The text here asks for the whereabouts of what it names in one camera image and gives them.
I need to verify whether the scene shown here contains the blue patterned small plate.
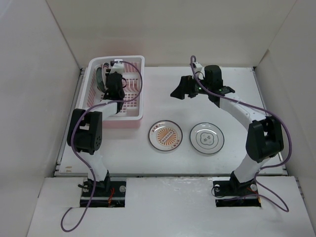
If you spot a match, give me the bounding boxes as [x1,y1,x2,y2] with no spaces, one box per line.
[96,67,106,93]

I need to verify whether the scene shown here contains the pink white dish rack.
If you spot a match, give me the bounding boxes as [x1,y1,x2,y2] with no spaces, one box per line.
[77,55,145,128]

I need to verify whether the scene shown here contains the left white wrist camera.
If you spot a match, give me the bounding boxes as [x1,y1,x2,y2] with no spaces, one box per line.
[109,59,124,75]

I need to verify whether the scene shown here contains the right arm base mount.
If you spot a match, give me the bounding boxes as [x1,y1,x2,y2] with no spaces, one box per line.
[212,180,261,207]

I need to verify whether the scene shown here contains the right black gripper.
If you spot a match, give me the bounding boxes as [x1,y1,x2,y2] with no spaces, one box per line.
[170,74,211,100]

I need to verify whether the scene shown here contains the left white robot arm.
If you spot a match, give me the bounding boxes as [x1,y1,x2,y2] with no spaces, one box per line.
[67,72,125,196]

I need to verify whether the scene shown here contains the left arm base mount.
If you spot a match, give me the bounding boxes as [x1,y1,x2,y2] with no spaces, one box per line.
[78,181,126,208]

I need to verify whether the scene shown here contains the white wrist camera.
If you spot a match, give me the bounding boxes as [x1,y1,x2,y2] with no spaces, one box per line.
[192,61,203,73]
[109,59,124,75]

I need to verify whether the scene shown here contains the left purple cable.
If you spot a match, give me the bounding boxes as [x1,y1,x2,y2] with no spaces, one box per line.
[60,61,144,233]

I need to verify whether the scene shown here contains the orange sunburst plate lower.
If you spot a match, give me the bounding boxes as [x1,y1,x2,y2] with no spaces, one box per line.
[148,120,183,152]

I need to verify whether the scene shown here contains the white grey pattern plate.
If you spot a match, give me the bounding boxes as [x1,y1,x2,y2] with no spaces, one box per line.
[190,122,225,155]

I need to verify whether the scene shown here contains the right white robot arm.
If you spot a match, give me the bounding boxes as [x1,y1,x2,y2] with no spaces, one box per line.
[170,62,284,198]

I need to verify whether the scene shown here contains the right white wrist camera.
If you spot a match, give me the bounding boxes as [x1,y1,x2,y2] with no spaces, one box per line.
[192,61,203,73]

